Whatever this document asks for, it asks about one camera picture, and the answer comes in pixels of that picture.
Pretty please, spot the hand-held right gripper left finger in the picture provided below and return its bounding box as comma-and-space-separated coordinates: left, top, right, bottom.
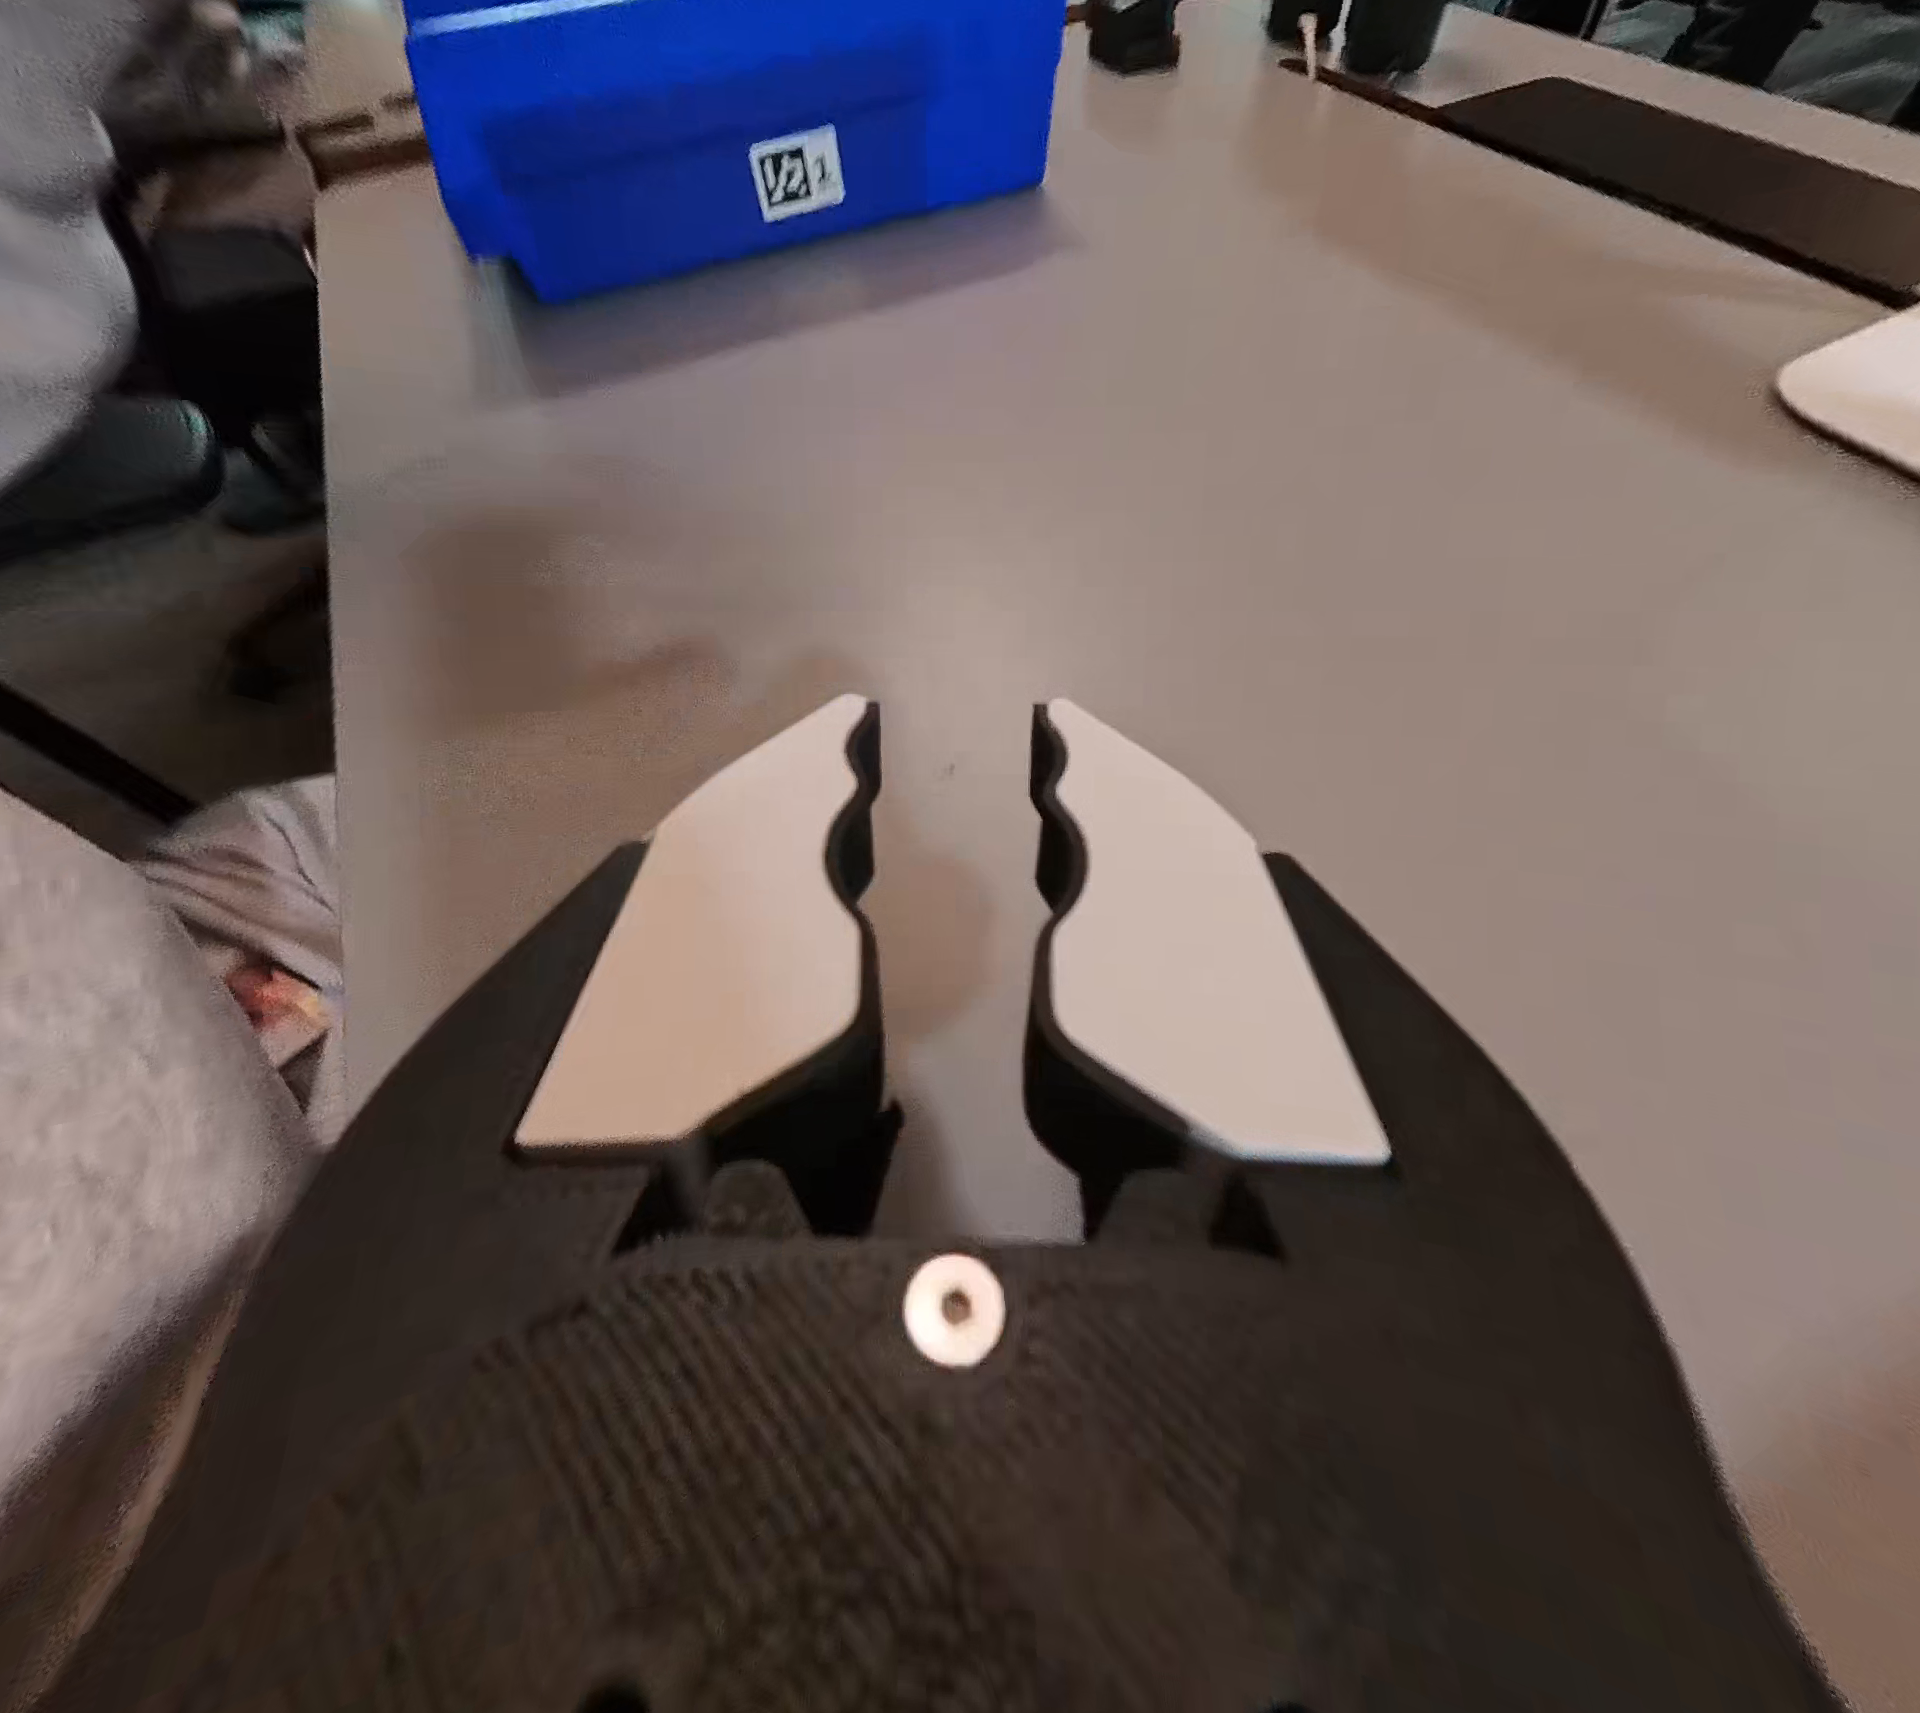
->
511, 693, 902, 1221

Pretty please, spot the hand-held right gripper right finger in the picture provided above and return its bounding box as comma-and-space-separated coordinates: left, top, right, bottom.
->
1024, 697, 1394, 1166

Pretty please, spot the blue labelled plastic bin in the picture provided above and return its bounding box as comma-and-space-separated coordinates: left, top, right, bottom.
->
387, 0, 1086, 309

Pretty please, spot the grey desk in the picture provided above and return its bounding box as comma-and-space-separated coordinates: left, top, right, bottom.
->
306, 0, 1920, 1713

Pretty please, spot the black desk mat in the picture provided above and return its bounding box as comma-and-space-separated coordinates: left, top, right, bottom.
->
1441, 74, 1920, 309

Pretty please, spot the person's grey sweatshirt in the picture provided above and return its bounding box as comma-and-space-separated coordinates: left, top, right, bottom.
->
0, 774, 350, 1713

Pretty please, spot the black office chair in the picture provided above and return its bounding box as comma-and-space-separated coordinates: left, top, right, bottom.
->
0, 174, 330, 703

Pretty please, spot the white monitor base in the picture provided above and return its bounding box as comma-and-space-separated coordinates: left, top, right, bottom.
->
1774, 307, 1920, 481

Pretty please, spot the small black box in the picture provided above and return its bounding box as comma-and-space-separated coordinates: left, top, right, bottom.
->
1082, 0, 1188, 77

